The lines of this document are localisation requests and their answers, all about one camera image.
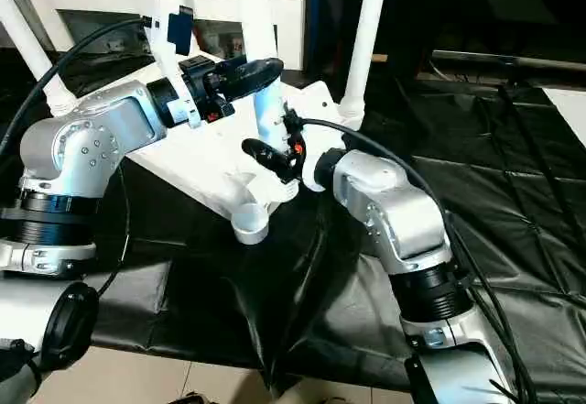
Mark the white plastic table top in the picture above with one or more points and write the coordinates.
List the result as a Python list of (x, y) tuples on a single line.
[(192, 157)]

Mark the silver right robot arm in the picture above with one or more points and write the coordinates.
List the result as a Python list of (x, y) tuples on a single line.
[(394, 212)]

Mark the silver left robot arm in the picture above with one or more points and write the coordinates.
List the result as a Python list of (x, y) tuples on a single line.
[(82, 147)]

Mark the dark cabinet with yellow label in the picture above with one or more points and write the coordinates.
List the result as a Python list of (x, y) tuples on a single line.
[(439, 10)]

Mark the black work mat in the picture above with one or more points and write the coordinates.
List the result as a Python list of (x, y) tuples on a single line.
[(513, 221)]

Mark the black horizontal bar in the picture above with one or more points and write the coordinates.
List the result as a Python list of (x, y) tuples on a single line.
[(513, 60)]

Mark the white flat board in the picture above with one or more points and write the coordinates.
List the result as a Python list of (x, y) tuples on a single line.
[(572, 111)]

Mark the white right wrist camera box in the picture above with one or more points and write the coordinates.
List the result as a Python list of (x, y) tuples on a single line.
[(307, 111)]

